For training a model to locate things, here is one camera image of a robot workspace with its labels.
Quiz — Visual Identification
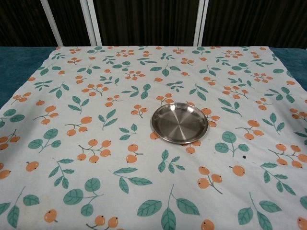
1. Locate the small round metal plate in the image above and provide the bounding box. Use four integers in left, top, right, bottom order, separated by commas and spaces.
150, 102, 209, 145

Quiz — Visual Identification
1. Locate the thin white frame post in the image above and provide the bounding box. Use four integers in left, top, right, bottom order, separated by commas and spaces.
40, 0, 63, 46

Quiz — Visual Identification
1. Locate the wide white frame post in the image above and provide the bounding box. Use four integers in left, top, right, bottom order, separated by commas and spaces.
80, 0, 103, 46

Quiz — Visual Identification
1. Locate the floral orange berry tablecloth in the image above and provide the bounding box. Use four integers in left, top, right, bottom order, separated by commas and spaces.
0, 45, 307, 230

